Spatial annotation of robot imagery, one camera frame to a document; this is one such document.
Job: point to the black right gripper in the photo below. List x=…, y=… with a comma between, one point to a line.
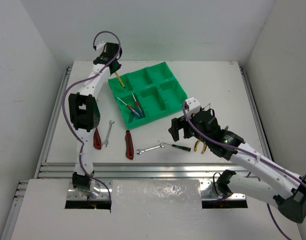
x=174, y=129

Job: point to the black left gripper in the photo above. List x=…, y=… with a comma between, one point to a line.
x=115, y=66

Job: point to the small yellow utility knife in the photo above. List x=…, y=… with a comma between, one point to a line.
x=120, y=79

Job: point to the blue screwdriver red collar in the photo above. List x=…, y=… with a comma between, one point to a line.
x=130, y=108

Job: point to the red utility knife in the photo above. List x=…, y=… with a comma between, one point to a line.
x=97, y=140
x=129, y=145

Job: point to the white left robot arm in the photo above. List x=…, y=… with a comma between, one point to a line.
x=85, y=115

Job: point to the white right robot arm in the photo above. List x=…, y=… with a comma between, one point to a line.
x=279, y=187

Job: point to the green-black screwdriver lower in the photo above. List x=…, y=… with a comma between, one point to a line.
x=184, y=148

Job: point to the silver wrench centre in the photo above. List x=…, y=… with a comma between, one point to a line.
x=141, y=151

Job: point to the silver wrench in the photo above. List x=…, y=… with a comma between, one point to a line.
x=105, y=143
x=141, y=151

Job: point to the green six-compartment tray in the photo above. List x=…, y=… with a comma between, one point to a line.
x=156, y=89

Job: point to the silver wrench left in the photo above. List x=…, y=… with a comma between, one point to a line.
x=105, y=143

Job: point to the white foreground cover panel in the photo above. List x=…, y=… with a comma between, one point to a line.
x=146, y=210

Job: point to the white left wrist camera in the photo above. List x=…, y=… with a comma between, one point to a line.
x=100, y=46

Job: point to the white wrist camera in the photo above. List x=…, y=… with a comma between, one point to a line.
x=191, y=106
x=100, y=46

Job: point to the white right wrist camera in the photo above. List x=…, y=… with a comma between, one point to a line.
x=191, y=106

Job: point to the aluminium front rail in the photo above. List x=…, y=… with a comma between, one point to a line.
x=143, y=170

